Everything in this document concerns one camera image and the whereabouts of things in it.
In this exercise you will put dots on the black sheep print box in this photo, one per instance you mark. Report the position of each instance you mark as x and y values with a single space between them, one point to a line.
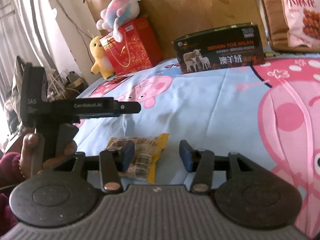
237 45

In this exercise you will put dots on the yellow duck plush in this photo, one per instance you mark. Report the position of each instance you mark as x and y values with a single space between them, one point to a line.
101 63

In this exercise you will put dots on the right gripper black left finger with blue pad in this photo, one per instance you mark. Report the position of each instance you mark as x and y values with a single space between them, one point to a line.
109 163

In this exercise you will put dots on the pink snack bag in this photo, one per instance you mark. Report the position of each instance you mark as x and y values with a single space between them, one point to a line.
302 19

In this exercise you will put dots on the wooden board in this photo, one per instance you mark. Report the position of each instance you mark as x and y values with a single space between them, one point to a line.
171 19

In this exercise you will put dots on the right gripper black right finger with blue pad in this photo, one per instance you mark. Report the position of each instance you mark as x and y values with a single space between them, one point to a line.
204 163

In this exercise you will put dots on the red gift bag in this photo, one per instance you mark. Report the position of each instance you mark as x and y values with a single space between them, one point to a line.
139 49

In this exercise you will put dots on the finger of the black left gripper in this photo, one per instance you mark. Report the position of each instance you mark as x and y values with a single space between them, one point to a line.
130 107

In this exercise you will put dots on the pastel plush toy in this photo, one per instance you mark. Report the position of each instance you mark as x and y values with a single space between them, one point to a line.
117 14

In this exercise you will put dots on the person's left hand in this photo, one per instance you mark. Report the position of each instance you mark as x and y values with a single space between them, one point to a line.
30 142

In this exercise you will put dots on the pink pig bedsheet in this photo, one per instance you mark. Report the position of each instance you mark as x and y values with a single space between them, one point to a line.
269 113

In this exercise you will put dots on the brown seat cushion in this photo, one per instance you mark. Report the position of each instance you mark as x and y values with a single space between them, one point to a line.
277 29

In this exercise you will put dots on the yellow brown snack pack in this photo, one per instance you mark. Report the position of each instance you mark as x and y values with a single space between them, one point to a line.
147 152

